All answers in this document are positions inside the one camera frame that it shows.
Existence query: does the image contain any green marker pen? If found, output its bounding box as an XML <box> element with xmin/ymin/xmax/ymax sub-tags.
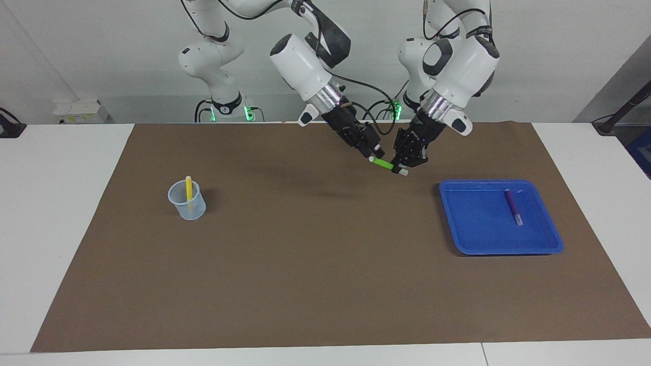
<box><xmin>369</xmin><ymin>156</ymin><xmax>409</xmax><ymax>176</ymax></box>

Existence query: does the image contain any purple marker pen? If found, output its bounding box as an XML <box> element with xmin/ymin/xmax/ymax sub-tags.
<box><xmin>504</xmin><ymin>189</ymin><xmax>524</xmax><ymax>226</ymax></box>

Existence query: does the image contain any blue plastic tray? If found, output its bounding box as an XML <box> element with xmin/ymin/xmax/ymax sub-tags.
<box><xmin>439</xmin><ymin>179</ymin><xmax>564</xmax><ymax>256</ymax></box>

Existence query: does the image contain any brown table mat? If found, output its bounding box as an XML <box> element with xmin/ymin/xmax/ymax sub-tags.
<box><xmin>31</xmin><ymin>121</ymin><xmax>651</xmax><ymax>353</ymax></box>

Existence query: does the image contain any translucent plastic cup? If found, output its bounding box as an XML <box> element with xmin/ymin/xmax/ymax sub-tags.
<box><xmin>168</xmin><ymin>179</ymin><xmax>207</xmax><ymax>221</ymax></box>

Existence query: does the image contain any black slanted stand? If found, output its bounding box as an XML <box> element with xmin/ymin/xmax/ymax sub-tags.
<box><xmin>593</xmin><ymin>81</ymin><xmax>651</xmax><ymax>135</ymax></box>

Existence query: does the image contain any blue box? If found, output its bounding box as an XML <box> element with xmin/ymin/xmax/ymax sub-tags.
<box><xmin>627</xmin><ymin>127</ymin><xmax>651</xmax><ymax>179</ymax></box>

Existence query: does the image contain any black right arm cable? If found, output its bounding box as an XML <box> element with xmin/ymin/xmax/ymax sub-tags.
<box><xmin>181</xmin><ymin>0</ymin><xmax>397</xmax><ymax>138</ymax></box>

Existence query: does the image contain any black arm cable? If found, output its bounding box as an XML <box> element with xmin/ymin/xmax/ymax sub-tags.
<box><xmin>422</xmin><ymin>0</ymin><xmax>491</xmax><ymax>41</ymax></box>
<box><xmin>181</xmin><ymin>0</ymin><xmax>397</xmax><ymax>138</ymax></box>

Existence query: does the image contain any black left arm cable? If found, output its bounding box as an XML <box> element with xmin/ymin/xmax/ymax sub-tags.
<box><xmin>422</xmin><ymin>0</ymin><xmax>491</xmax><ymax>41</ymax></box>

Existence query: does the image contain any white wall socket box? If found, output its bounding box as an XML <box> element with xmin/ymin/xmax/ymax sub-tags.
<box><xmin>53</xmin><ymin>99</ymin><xmax>108</xmax><ymax>124</ymax></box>

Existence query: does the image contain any black clamp mount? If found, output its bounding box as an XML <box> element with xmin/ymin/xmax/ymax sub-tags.
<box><xmin>0</xmin><ymin>108</ymin><xmax>27</xmax><ymax>138</ymax></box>

